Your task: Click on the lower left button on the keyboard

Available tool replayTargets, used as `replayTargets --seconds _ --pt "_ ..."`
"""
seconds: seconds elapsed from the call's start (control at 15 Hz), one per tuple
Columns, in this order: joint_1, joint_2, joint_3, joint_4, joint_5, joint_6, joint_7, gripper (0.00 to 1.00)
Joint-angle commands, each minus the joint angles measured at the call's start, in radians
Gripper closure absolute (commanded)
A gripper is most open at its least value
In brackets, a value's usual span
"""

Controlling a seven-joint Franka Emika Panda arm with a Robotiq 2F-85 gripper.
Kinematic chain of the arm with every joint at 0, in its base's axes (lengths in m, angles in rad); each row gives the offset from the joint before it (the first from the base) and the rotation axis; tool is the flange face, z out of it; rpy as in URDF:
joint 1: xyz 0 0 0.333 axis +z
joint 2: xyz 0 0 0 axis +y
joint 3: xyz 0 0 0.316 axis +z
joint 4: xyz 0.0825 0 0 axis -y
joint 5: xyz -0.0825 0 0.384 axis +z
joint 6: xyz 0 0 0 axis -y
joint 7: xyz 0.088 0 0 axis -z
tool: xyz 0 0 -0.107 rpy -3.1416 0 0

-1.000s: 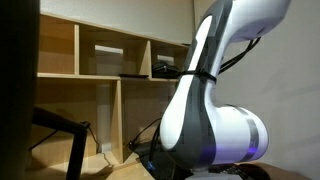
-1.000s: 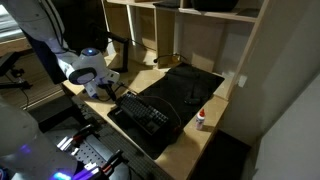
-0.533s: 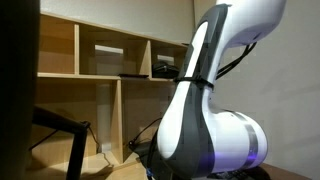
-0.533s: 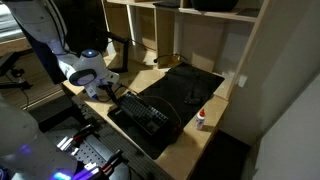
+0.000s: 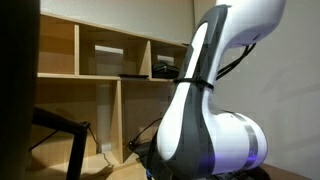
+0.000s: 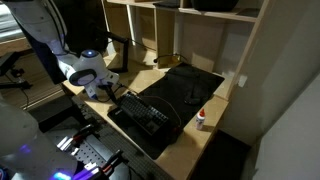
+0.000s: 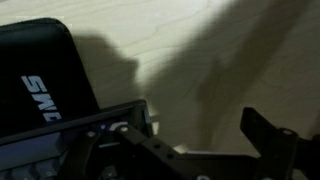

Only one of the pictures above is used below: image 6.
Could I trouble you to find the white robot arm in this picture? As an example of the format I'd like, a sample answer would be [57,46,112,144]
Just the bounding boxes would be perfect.
[0,0,119,180]

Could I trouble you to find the black monitor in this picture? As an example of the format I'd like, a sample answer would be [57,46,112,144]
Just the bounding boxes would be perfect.
[22,0,106,84]

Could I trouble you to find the black clamp near base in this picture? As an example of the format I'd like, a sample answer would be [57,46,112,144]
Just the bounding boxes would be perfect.
[102,150,123,173]

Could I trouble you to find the black computer mouse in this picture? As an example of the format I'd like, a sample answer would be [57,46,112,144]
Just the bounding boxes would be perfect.
[165,127,182,144]

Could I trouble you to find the grey mechanical keyboard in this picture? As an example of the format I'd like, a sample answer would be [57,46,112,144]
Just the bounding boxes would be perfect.
[117,92,169,135]

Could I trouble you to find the red keyboard cable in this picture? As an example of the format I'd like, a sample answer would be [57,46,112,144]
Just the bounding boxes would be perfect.
[139,95,183,129]

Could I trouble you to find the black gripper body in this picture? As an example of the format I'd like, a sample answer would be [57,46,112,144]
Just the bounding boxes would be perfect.
[98,85,117,104]

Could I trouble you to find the white glue bottle orange cap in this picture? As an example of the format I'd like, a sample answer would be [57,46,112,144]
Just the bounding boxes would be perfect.
[196,110,205,130]

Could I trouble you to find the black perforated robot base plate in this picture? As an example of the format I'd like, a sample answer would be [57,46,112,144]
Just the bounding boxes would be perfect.
[46,128,134,180]

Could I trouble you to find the black clamp with red handle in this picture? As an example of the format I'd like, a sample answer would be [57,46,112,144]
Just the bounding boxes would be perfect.
[72,124,95,144]

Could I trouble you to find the black monitor stand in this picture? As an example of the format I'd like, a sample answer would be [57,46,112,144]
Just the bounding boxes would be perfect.
[105,32,130,74]

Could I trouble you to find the black desk mat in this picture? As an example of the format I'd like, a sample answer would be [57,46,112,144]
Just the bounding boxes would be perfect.
[108,63,224,159]

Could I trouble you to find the black cable with plug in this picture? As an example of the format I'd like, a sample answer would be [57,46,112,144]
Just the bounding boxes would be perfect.
[152,53,188,65]

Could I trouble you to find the black tripod stand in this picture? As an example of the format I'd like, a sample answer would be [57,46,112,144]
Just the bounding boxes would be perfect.
[0,52,32,89]

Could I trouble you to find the wooden shelf unit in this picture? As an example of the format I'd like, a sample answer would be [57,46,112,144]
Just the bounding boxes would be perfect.
[102,0,272,100]

